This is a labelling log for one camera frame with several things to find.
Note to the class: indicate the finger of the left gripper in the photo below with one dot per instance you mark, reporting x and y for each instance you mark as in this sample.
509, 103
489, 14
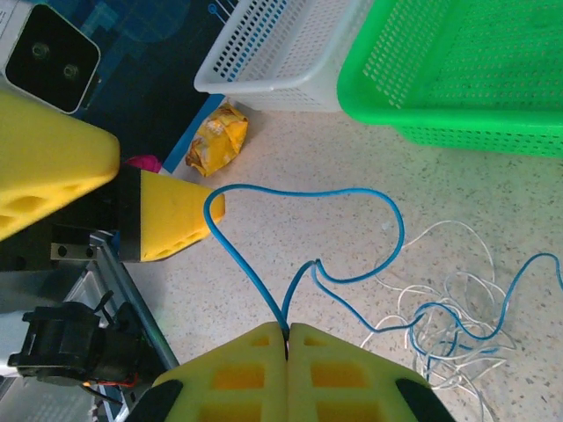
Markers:
176, 215
44, 162

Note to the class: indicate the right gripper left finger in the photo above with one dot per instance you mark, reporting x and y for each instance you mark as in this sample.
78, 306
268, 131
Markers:
237, 378

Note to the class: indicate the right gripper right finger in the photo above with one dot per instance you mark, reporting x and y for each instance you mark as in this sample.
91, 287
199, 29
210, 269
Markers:
352, 378

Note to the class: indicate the pink bowl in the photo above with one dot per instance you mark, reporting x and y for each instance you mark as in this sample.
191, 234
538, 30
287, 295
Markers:
147, 162

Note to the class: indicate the yellow snack bag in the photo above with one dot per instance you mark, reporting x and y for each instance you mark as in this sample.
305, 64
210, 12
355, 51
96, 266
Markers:
215, 140

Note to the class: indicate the white plastic basket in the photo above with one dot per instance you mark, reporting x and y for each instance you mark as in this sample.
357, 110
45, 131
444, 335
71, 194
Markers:
272, 88

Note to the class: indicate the green plastic basket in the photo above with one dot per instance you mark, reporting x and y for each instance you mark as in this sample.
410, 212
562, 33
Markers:
440, 123

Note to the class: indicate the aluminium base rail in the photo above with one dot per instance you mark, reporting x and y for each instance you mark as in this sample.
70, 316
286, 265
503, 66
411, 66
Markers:
132, 299

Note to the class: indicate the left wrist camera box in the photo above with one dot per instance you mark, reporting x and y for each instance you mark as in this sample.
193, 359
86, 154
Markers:
48, 57

